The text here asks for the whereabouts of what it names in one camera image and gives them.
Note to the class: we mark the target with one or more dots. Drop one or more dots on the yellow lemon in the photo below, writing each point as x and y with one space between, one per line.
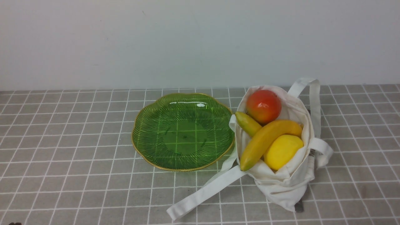
282 150

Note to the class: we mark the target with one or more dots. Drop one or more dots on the grey checked tablecloth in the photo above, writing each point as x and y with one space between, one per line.
67 159

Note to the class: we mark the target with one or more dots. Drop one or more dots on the green glass plate gold rim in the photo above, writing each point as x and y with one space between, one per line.
183 132

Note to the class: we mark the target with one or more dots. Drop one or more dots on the small green-yellow banana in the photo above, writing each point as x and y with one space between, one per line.
247 123

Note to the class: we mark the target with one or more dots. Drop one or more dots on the red apple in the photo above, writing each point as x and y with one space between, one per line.
264 106

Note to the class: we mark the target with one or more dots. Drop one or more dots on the white cloth tote bag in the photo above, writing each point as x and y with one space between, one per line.
286 186

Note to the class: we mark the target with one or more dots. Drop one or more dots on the large yellow banana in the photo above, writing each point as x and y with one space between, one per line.
263 139

